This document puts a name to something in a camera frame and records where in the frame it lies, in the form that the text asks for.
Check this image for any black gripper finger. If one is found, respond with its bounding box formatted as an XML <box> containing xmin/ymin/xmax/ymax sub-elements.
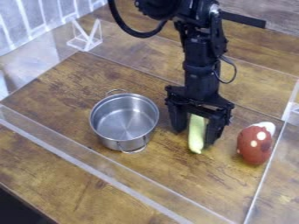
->
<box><xmin>169</xmin><ymin>103</ymin><xmax>187</xmax><ymax>133</ymax></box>
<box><xmin>205</xmin><ymin>115</ymin><xmax>230</xmax><ymax>147</ymax></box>

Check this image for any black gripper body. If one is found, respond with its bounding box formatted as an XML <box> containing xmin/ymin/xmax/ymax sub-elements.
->
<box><xmin>165</xmin><ymin>86</ymin><xmax>235</xmax><ymax>119</ymax></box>

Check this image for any green handled metal spoon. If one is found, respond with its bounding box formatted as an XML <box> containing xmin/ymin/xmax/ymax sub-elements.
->
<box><xmin>189</xmin><ymin>115</ymin><xmax>206</xmax><ymax>154</ymax></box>

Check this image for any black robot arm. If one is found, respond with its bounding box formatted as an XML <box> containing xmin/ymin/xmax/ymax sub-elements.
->
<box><xmin>135</xmin><ymin>0</ymin><xmax>235</xmax><ymax>146</ymax></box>

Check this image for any red spotted mushroom toy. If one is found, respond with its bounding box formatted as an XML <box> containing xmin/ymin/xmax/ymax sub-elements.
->
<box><xmin>237</xmin><ymin>122</ymin><xmax>277</xmax><ymax>165</ymax></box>

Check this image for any stainless steel pot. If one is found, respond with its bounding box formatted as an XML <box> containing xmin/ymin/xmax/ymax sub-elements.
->
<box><xmin>89</xmin><ymin>89</ymin><xmax>161</xmax><ymax>154</ymax></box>

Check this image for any black bar on table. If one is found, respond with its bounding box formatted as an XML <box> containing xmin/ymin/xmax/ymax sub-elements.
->
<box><xmin>222</xmin><ymin>11</ymin><xmax>268</xmax><ymax>29</ymax></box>

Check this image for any clear acrylic right barrier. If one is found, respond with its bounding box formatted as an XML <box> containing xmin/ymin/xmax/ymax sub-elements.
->
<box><xmin>245</xmin><ymin>80</ymin><xmax>299</xmax><ymax>224</ymax></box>

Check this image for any clear acrylic barrier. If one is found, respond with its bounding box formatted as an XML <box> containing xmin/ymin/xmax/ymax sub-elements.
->
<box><xmin>245</xmin><ymin>80</ymin><xmax>299</xmax><ymax>224</ymax></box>
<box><xmin>0</xmin><ymin>104</ymin><xmax>237</xmax><ymax>224</ymax></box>

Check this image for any clear acrylic front barrier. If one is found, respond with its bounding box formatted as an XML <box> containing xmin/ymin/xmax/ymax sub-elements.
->
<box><xmin>0</xmin><ymin>104</ymin><xmax>237</xmax><ymax>224</ymax></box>

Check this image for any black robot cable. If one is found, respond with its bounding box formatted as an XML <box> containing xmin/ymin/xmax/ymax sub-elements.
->
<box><xmin>107</xmin><ymin>0</ymin><xmax>171</xmax><ymax>39</ymax></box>

